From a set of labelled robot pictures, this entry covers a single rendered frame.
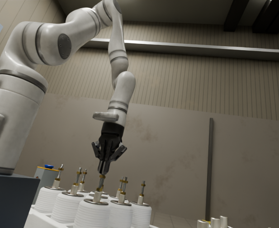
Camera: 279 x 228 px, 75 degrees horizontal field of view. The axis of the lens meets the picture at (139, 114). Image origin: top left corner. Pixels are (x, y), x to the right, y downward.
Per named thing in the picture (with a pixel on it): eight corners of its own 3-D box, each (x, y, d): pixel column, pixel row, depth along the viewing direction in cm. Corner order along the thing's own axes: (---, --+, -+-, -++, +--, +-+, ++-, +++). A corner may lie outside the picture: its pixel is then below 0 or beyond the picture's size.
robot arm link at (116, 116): (90, 117, 58) (95, 100, 60) (107, 128, 68) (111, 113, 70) (115, 118, 55) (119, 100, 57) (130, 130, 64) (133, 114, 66)
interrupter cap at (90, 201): (80, 200, 56) (80, 197, 56) (102, 202, 59) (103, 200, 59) (87, 205, 50) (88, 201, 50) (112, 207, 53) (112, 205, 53)
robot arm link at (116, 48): (135, 60, 72) (118, 68, 76) (121, 3, 77) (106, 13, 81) (123, 51, 64) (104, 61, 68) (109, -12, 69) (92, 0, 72)
